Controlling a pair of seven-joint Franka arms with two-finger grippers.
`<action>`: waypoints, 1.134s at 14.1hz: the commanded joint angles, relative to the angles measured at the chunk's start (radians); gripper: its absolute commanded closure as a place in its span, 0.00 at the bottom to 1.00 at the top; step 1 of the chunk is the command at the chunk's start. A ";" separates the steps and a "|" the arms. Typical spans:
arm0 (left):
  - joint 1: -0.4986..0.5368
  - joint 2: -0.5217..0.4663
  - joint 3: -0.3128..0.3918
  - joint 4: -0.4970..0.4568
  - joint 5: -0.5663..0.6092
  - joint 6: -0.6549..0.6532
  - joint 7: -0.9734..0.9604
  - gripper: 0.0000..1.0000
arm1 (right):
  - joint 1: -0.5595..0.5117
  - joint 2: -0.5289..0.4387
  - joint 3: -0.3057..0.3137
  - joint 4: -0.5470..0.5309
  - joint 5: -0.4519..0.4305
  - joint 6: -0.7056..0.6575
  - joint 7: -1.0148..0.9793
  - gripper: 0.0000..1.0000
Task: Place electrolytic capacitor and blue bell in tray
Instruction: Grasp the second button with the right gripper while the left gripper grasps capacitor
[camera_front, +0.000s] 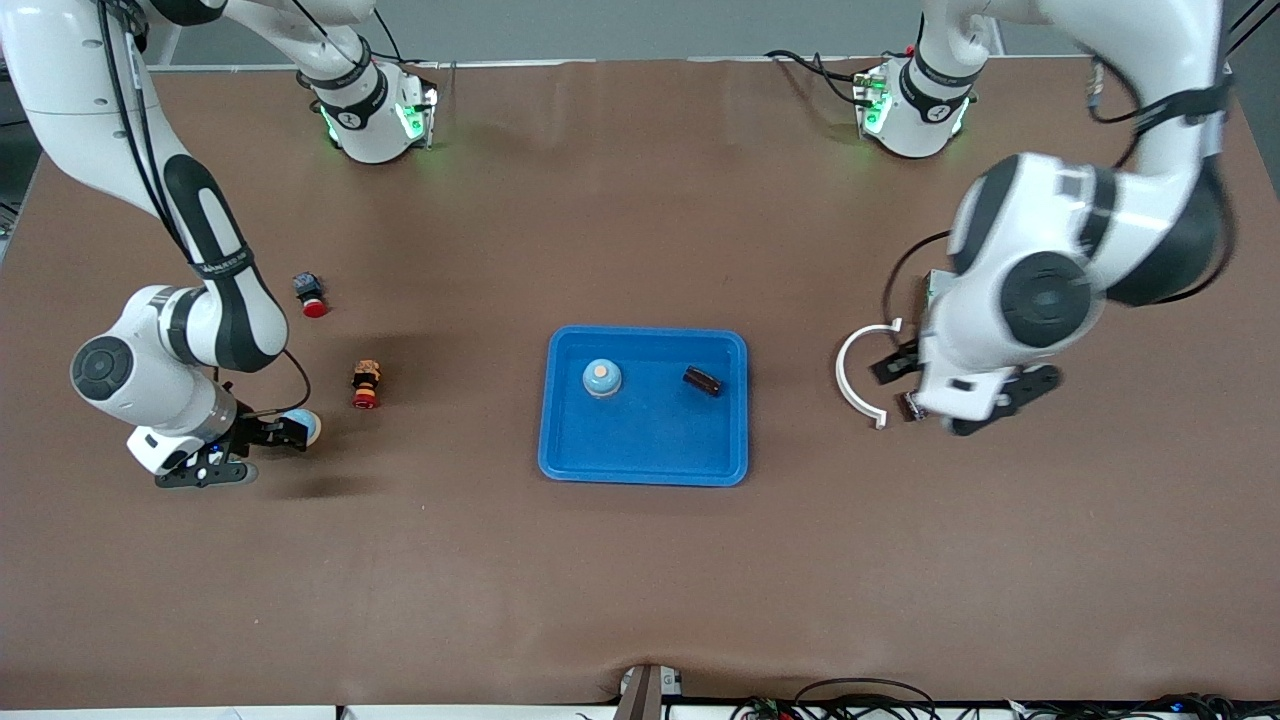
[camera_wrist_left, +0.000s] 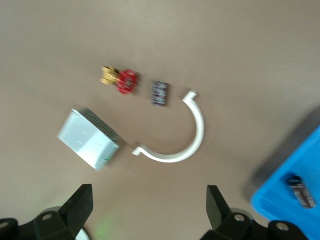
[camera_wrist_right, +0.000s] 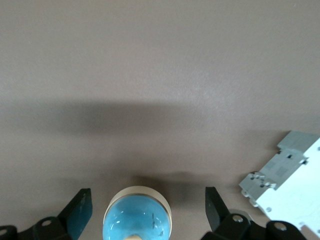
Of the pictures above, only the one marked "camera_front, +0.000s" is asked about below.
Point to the red emergency stop orange base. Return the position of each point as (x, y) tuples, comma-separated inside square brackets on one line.
[(366, 385)]

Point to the grey metal power supply box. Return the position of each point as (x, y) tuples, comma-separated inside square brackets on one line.
[(934, 283)]

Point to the blue desk bell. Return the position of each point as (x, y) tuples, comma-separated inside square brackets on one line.
[(602, 378), (313, 428)]

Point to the aluminium frame post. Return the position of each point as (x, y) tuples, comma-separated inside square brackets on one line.
[(1250, 22)]

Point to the red pushbutton black base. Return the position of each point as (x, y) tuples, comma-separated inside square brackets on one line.
[(312, 298)]

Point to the small black electronic component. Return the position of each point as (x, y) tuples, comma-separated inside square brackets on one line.
[(910, 406)]

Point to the brown table cover mat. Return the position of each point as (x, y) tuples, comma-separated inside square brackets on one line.
[(640, 580)]

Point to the dark electrolytic capacitor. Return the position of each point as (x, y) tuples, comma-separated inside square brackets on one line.
[(702, 381)]

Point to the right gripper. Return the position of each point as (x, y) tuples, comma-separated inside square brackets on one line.
[(254, 431)]

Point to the blue plastic tray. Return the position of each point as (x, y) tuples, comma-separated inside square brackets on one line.
[(650, 440)]

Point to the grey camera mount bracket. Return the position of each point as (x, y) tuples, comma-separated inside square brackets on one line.
[(645, 695)]

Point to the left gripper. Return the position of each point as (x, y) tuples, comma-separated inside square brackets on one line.
[(897, 363)]

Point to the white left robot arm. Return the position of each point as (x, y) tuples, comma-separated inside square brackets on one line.
[(1040, 230)]

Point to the white curved plastic clamp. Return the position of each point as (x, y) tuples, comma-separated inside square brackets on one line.
[(840, 375)]

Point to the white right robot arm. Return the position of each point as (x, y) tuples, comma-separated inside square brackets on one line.
[(60, 80)]

